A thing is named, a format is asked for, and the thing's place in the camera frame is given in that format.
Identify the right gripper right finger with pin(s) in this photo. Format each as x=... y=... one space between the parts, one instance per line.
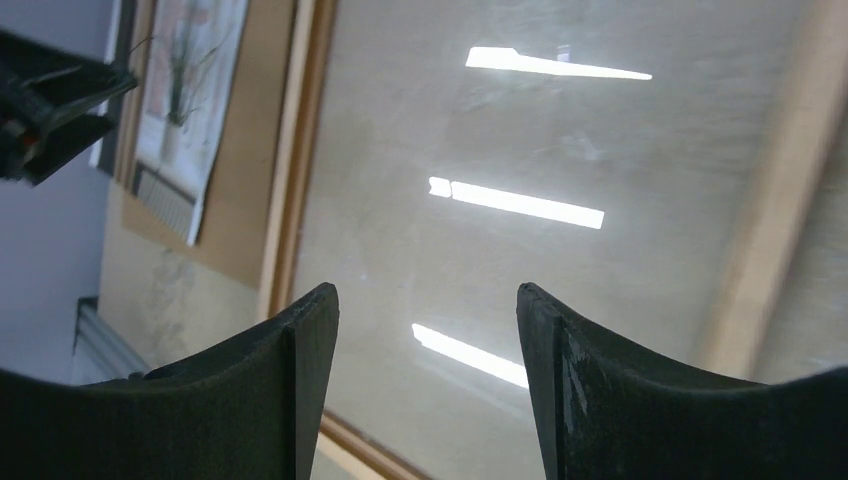
x=606 y=407

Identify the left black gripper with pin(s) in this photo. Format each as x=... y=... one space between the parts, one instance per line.
x=40 y=95

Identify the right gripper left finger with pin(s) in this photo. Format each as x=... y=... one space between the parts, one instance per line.
x=249 y=407

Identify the plant photo print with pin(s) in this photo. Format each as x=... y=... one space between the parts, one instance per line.
x=169 y=128

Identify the wooden picture frame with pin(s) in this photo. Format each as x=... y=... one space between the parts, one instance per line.
x=291 y=166

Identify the clear acrylic sheet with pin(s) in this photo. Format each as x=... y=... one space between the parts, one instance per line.
x=530 y=199

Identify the brown backing board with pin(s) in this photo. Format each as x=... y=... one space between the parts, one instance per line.
x=233 y=229

